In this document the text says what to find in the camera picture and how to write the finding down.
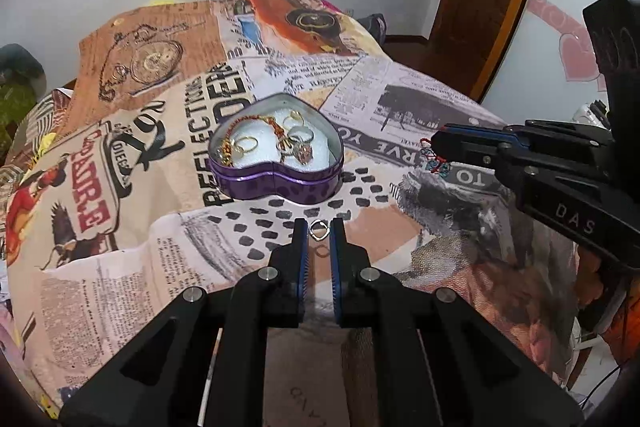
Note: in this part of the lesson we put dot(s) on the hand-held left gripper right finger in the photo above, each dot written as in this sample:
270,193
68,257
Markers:
336,267

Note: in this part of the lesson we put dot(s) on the yellow round object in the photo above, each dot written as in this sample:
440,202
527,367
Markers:
162,0

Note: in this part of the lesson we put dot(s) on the purple heart-shaped tin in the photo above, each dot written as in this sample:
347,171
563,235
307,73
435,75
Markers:
270,187

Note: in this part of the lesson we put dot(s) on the striped bedding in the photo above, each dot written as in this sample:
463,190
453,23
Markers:
35,132

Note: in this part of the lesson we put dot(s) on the green patterned cloth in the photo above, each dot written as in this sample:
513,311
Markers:
15,112

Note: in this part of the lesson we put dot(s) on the dark bag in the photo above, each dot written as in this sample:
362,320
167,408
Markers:
374,27

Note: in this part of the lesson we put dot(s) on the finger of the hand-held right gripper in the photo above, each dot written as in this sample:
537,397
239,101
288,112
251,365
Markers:
465,149
480,132

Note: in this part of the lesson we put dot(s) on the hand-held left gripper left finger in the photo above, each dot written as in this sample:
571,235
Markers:
301,257

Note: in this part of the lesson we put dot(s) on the newspaper print blanket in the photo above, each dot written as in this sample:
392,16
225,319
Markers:
150,187

